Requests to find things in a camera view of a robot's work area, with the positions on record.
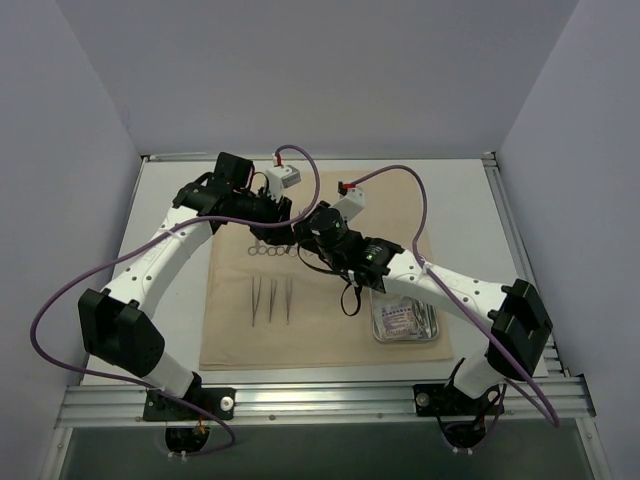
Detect surgical scissors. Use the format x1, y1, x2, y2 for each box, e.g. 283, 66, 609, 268
247, 243, 267, 256

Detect metal instrument tray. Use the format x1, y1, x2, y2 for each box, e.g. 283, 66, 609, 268
370, 291, 439, 343

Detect silver ring-handled hemostat clamp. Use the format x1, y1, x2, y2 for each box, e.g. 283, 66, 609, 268
285, 245, 302, 257

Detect straight silver tweezers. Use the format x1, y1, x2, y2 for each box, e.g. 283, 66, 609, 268
285, 277, 293, 325
268, 278, 278, 324

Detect surgical forceps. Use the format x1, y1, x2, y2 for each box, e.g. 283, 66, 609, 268
250, 276, 262, 327

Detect beige cloth wrap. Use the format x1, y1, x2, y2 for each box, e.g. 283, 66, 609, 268
199, 168, 456, 371

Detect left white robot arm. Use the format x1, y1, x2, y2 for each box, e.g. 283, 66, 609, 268
78, 152, 300, 419

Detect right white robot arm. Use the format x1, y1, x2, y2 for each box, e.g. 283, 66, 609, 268
293, 206, 553, 413

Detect purple printed sterile packet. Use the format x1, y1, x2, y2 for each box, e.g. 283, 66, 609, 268
373, 301, 418, 341

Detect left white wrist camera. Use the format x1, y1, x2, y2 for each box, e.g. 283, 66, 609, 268
264, 154, 301, 202

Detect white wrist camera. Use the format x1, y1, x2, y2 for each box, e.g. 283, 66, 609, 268
333, 181, 366, 222
264, 154, 301, 202

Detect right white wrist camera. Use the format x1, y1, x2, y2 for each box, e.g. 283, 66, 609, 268
333, 181, 366, 222

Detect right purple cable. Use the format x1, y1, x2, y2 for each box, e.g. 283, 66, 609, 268
335, 165, 561, 449

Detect purple cable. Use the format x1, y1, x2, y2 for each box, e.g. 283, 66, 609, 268
29, 144, 322, 457
335, 165, 561, 449

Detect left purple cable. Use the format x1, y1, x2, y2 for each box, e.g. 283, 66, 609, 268
29, 144, 322, 457

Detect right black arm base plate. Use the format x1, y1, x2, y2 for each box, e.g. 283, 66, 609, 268
412, 383, 504, 418

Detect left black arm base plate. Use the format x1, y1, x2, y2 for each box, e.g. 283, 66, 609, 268
142, 387, 236, 422

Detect right side aluminium rail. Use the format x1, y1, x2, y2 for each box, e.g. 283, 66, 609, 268
482, 152, 571, 377

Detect aluminium rail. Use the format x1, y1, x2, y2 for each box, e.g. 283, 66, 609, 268
482, 152, 571, 377
55, 375, 596, 427

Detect front aluminium rail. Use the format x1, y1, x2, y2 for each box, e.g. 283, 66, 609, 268
55, 375, 596, 427

